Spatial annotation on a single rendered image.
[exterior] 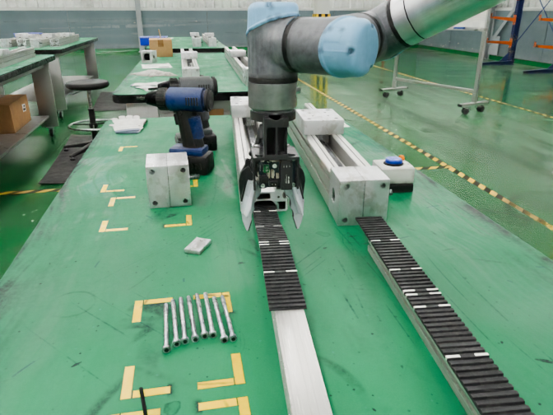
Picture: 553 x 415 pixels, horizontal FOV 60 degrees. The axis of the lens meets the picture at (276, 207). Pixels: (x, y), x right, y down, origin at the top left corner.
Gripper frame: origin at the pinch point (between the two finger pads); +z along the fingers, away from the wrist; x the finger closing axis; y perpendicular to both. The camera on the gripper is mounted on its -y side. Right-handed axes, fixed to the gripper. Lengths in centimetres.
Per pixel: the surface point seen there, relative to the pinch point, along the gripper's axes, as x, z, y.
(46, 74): -175, 23, -418
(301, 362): 0.0, 2.6, 33.4
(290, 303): 0.4, 2.4, 21.8
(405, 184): 34.0, 3.7, -26.3
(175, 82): -21, -15, -67
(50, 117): -178, 64, -418
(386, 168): 29.2, -0.3, -26.8
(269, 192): 1.2, 1.3, -18.3
